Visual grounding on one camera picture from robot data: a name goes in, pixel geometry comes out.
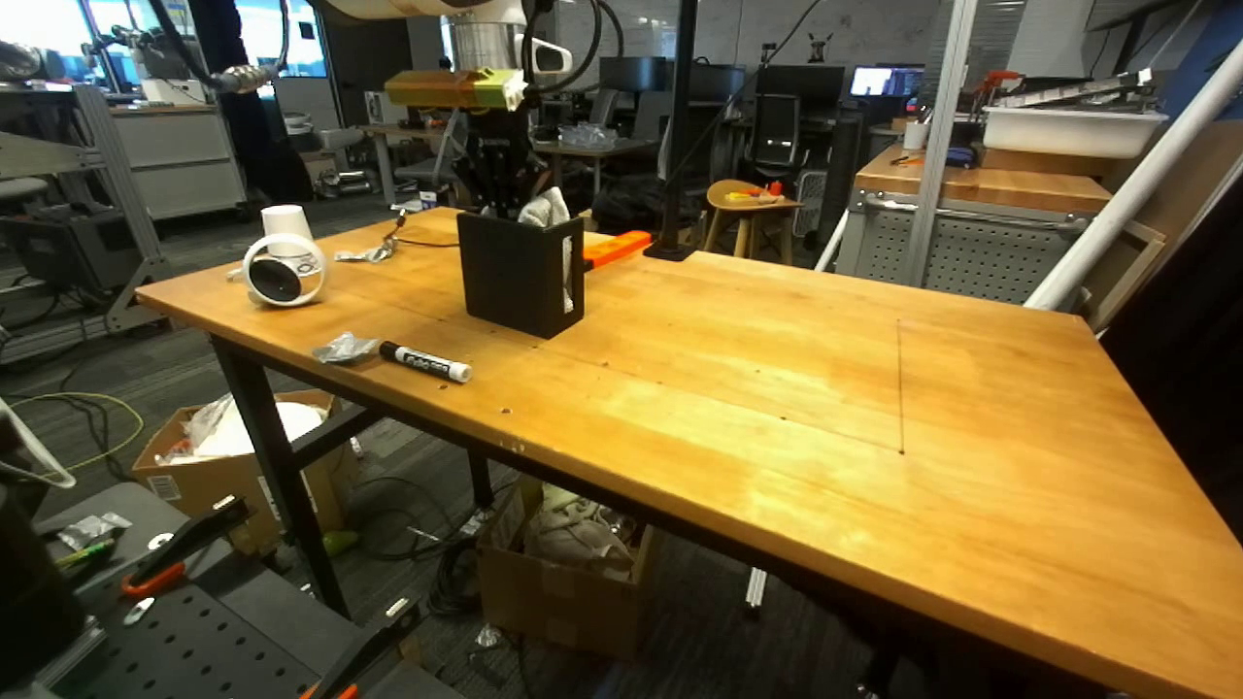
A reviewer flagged cardboard box with rags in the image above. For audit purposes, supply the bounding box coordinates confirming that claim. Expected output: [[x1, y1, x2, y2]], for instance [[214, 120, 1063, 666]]
[[478, 477, 656, 655]]

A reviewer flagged white cloth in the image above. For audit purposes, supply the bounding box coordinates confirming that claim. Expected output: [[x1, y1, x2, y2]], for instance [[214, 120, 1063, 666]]
[[517, 182, 574, 236]]

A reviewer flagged small round dark table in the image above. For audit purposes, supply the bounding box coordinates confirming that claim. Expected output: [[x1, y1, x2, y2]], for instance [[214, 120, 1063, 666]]
[[532, 128, 656, 208]]

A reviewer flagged orange and black block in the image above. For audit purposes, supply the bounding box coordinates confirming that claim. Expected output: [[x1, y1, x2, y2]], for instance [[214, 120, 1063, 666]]
[[577, 229, 656, 270]]

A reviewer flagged lit computer monitor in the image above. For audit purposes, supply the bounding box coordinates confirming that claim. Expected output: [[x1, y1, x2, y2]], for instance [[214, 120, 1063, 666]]
[[847, 60, 900, 104]]

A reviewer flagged grey metal shelf rack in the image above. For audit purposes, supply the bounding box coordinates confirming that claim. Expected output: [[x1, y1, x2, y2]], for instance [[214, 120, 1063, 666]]
[[0, 80, 171, 370]]

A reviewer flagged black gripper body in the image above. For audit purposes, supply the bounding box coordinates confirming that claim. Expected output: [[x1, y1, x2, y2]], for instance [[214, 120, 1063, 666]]
[[460, 108, 537, 186]]

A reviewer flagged black table leg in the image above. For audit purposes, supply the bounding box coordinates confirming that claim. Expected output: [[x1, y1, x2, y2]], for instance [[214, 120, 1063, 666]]
[[206, 335, 359, 622]]

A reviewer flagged white plastic bin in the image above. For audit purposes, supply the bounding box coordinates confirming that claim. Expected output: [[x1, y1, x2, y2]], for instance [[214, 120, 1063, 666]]
[[984, 99, 1172, 163]]

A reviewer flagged black vertical pole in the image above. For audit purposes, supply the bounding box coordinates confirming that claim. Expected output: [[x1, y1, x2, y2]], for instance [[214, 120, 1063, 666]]
[[652, 0, 703, 256]]

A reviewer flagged small crumpled foil piece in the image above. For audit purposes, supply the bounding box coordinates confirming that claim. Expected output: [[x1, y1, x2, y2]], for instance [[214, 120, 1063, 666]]
[[312, 331, 379, 370]]

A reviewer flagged white drawer cabinet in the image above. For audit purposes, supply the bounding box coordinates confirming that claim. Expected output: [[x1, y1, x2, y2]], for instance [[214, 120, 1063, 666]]
[[107, 99, 249, 223]]

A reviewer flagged wooden workbench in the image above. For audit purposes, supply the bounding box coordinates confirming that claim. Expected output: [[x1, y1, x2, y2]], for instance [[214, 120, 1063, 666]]
[[849, 142, 1119, 216]]

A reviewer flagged white slanted pole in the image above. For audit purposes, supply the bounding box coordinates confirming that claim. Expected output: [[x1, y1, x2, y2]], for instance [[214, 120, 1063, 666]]
[[1024, 44, 1243, 314]]

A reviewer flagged grey pegboard panel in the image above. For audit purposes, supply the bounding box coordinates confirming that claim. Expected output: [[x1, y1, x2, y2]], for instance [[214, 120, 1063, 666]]
[[831, 198, 1104, 311]]

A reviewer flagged grey metal post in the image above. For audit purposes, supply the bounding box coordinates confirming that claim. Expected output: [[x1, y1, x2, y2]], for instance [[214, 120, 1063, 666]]
[[900, 0, 984, 288]]

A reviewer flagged black marker with white label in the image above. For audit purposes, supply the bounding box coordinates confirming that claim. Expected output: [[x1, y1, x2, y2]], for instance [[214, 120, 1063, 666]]
[[377, 337, 474, 388]]

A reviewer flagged round wooden stool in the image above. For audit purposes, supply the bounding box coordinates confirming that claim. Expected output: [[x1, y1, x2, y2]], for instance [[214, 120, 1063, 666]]
[[703, 173, 800, 264]]

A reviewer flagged black orange bar clamp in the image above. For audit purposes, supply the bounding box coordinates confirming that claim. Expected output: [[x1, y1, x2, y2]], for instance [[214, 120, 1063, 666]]
[[122, 491, 249, 607], [303, 595, 422, 699]]

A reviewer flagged black perforated board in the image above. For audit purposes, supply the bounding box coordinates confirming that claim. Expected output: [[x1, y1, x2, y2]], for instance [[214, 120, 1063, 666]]
[[52, 566, 449, 699]]

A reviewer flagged black perforated box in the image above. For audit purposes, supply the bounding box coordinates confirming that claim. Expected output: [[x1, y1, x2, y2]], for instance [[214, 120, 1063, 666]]
[[456, 208, 592, 340]]

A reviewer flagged cardboard box with plastic bag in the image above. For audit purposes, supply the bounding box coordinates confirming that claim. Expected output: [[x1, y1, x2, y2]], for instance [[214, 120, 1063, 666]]
[[132, 393, 361, 560]]

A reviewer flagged white VR controller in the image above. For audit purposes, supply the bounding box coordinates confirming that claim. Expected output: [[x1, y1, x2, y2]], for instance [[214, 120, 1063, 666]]
[[237, 229, 329, 311]]

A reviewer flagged white cup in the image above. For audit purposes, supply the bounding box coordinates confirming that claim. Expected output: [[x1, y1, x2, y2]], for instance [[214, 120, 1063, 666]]
[[259, 200, 318, 248]]

